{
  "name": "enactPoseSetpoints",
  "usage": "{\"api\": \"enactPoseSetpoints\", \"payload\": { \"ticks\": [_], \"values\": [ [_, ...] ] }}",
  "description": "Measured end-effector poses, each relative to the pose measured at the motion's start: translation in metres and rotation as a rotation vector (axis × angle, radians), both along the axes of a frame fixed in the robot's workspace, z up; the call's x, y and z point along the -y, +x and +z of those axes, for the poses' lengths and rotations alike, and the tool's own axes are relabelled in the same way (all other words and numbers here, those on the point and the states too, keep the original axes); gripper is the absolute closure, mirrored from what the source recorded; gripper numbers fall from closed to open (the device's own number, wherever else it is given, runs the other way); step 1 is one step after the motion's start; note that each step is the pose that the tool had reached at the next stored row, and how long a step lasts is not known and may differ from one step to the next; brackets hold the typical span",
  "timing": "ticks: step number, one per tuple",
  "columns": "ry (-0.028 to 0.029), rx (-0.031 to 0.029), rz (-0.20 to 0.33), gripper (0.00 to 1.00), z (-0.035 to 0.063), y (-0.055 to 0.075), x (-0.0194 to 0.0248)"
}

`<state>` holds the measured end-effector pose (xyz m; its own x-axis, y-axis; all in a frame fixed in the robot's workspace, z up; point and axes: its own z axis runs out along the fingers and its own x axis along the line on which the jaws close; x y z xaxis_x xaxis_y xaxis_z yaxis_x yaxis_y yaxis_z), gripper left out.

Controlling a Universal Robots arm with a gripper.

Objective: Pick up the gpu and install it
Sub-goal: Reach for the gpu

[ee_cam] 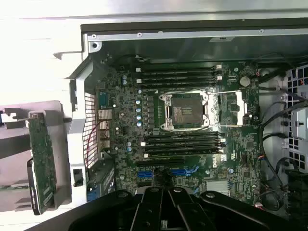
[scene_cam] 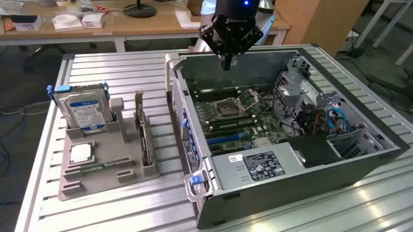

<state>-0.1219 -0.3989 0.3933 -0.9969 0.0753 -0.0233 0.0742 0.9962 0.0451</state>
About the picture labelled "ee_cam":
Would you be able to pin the silver socket cover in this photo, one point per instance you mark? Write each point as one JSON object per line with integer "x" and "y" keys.
{"x": 241, "y": 108}

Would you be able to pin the black long expansion slot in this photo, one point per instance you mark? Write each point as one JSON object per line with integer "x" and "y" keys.
{"x": 158, "y": 161}

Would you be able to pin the CPU socket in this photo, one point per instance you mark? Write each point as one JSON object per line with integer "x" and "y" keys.
{"x": 185, "y": 110}

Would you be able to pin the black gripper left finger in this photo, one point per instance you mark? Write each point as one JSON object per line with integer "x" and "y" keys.
{"x": 149, "y": 211}

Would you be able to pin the black RAM slot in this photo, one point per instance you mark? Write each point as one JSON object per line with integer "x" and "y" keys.
{"x": 183, "y": 142}
{"x": 183, "y": 153}
{"x": 178, "y": 68}
{"x": 178, "y": 73}
{"x": 183, "y": 147}
{"x": 178, "y": 79}
{"x": 178, "y": 84}

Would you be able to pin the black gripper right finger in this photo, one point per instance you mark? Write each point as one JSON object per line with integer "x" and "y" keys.
{"x": 180, "y": 211}

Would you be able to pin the metal disk bay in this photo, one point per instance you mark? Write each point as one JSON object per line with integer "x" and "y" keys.
{"x": 299, "y": 125}

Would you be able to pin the green RAM stick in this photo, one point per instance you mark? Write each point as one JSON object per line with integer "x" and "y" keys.
{"x": 14, "y": 187}

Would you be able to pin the silver chipset heatsink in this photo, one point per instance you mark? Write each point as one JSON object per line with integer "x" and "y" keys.
{"x": 216, "y": 185}

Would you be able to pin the blue expansion slot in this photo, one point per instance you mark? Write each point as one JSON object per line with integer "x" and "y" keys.
{"x": 144, "y": 175}

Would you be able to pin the black open PC case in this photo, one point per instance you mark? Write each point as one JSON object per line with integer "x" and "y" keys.
{"x": 192, "y": 48}

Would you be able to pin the black ribbed plastic block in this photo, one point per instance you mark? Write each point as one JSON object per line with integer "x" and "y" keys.
{"x": 298, "y": 190}

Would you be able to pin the green Dell motherboard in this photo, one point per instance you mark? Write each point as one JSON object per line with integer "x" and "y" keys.
{"x": 240, "y": 149}

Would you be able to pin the silver coin battery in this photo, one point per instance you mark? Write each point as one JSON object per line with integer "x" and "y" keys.
{"x": 245, "y": 81}

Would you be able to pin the grey plastic parts rack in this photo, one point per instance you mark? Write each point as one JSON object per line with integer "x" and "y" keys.
{"x": 60, "y": 134}

